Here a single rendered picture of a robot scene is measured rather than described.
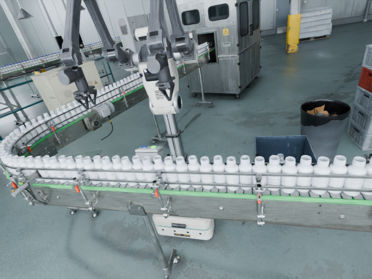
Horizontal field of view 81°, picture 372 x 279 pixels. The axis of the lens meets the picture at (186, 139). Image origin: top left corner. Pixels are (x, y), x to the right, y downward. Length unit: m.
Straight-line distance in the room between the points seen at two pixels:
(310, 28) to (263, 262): 9.14
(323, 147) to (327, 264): 1.19
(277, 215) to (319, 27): 9.50
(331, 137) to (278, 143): 1.19
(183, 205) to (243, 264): 0.98
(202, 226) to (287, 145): 0.92
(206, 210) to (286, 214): 0.37
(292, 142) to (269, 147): 0.14
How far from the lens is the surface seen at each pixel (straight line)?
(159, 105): 1.56
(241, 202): 1.06
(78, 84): 1.23
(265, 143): 1.55
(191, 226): 1.94
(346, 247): 2.22
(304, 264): 2.05
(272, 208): 1.09
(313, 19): 10.19
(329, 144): 2.74
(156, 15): 1.03
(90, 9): 1.48
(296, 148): 1.60
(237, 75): 4.57
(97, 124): 2.44
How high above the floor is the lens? 1.74
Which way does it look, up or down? 30 degrees down
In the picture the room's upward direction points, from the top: 11 degrees counter-clockwise
